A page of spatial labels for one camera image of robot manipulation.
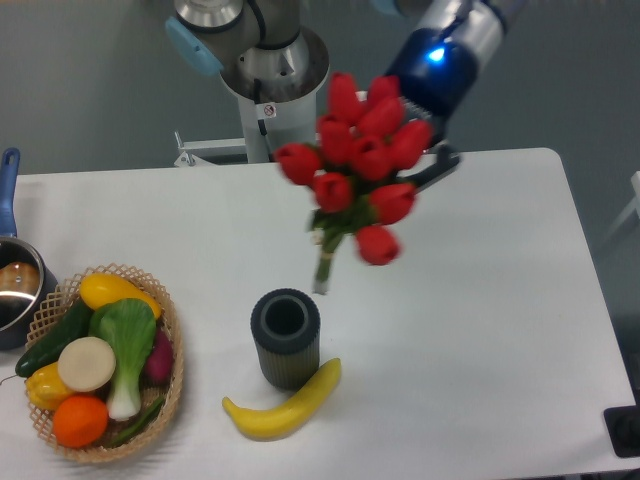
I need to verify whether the green toy cucumber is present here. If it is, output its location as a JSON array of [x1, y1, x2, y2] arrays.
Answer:
[[15, 299, 93, 378]]

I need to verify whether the green toy bok choy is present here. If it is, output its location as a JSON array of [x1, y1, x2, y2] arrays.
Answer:
[[89, 298, 156, 422]]

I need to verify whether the yellow toy squash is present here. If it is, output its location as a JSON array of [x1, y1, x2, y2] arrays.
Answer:
[[79, 273, 162, 320]]

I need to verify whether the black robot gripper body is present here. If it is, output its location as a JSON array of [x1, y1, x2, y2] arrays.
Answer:
[[385, 28, 479, 124]]

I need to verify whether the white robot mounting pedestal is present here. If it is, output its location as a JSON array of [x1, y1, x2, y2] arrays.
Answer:
[[174, 92, 317, 167]]

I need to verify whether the orange toy orange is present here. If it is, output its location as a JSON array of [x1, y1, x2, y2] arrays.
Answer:
[[53, 395, 109, 448]]

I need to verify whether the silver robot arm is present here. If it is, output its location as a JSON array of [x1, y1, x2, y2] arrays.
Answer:
[[165, 1, 526, 189]]

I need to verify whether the purple toy sweet potato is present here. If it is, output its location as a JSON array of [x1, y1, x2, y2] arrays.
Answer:
[[143, 329, 174, 384]]

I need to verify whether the blue handled saucepan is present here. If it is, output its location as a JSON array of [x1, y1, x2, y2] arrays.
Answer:
[[1, 147, 57, 351]]

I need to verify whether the green toy bean pod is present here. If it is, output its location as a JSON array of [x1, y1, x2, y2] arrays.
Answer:
[[104, 396, 166, 449]]

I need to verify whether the woven wicker basket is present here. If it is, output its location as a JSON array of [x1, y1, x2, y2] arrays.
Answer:
[[26, 263, 184, 463]]

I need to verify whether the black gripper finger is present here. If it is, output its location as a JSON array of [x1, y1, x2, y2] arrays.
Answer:
[[402, 141, 461, 192]]

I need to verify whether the dark ribbed vase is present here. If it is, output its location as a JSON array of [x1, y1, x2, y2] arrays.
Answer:
[[250, 288, 321, 391]]

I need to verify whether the black device at table edge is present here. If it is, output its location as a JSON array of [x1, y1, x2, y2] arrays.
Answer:
[[603, 405, 639, 458]]

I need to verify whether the yellow toy bell pepper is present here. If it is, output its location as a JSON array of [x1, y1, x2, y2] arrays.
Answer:
[[25, 362, 75, 411]]

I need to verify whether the beige round toy slice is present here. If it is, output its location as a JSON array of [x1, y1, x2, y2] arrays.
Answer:
[[57, 336, 116, 393]]

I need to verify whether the yellow toy banana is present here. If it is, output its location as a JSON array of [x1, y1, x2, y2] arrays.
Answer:
[[221, 358, 342, 441]]

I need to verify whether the red tulip bouquet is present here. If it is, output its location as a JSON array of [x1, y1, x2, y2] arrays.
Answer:
[[274, 73, 433, 294]]

